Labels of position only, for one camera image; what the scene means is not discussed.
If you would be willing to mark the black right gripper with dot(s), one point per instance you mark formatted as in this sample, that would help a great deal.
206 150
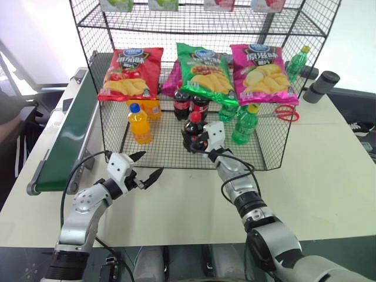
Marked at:
205 144

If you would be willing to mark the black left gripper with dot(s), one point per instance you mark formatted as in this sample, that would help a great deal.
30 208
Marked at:
132 181

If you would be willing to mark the cola bottle with red cap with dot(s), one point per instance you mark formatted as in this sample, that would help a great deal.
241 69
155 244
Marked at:
192 129

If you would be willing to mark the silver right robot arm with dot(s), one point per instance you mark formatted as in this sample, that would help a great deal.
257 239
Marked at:
258 205

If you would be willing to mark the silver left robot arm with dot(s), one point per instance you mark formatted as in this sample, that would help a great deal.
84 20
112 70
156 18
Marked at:
83 211

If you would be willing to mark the green conveyor belt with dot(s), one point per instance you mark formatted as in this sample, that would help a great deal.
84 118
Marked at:
69 132

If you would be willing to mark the cola bottle with red label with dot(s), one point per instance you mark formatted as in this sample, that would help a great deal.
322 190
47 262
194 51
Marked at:
179 102
200 106

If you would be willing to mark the green soda bottle yellow cap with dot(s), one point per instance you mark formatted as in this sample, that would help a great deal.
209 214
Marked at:
227 113
296 66
245 125

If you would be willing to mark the orange soda bottle blue cap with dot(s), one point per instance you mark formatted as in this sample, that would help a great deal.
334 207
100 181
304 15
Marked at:
139 126
152 110

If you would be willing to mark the magenta potato chips bag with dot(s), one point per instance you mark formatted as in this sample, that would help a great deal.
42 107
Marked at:
171 80
263 76

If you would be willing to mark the green potato chips bag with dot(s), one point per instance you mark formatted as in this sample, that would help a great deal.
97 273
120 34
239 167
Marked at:
205 73

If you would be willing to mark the red potato chips bag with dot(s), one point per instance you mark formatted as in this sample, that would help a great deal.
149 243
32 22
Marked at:
132 75

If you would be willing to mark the small black controller box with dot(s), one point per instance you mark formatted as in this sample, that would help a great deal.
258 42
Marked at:
79 78

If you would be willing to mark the dark grey cylinder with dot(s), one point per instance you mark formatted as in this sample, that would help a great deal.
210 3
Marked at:
321 86

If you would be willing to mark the pink drink carton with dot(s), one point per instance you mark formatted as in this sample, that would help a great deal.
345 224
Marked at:
268 5
219 4

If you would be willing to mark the green drink carton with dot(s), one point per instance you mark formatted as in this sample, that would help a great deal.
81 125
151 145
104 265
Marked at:
163 4
117 4

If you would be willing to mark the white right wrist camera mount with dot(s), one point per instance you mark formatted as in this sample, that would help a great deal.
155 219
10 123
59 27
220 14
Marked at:
216 132

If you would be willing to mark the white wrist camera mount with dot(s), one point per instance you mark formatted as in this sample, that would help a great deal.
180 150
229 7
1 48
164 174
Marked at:
118 167
216 132

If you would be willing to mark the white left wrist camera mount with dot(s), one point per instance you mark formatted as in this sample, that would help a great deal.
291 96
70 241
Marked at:
118 167

